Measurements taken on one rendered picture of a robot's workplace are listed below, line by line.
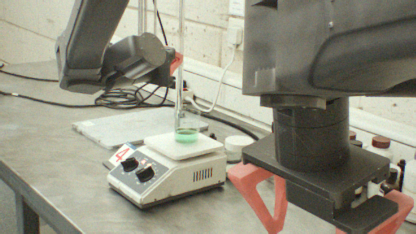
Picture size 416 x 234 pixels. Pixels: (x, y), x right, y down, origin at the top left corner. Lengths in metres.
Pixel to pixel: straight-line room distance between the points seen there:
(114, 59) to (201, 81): 0.82
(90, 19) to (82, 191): 0.48
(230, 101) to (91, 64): 0.80
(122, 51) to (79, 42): 0.12
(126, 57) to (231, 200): 0.37
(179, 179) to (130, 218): 0.12
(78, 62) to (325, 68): 0.60
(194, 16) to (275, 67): 1.44
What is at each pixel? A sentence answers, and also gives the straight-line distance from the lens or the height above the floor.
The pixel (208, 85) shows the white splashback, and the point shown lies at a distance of 1.66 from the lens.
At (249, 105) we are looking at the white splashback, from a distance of 1.53.
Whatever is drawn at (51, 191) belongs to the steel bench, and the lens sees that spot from 1.14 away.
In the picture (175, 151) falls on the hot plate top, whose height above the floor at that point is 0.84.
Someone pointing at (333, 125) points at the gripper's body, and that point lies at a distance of 0.42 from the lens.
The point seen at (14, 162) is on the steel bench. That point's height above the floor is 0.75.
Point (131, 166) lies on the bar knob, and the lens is 1.10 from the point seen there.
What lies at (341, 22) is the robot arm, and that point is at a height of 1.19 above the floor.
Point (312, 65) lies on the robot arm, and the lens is 0.27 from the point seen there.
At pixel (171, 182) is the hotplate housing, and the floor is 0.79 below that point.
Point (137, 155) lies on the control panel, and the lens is 1.13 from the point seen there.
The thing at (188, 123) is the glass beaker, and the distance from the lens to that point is 1.09.
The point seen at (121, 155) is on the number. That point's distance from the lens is 1.24.
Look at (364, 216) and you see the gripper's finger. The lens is 0.42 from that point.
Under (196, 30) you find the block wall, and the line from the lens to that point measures 1.75.
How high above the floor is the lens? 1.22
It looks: 17 degrees down
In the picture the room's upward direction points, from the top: 2 degrees clockwise
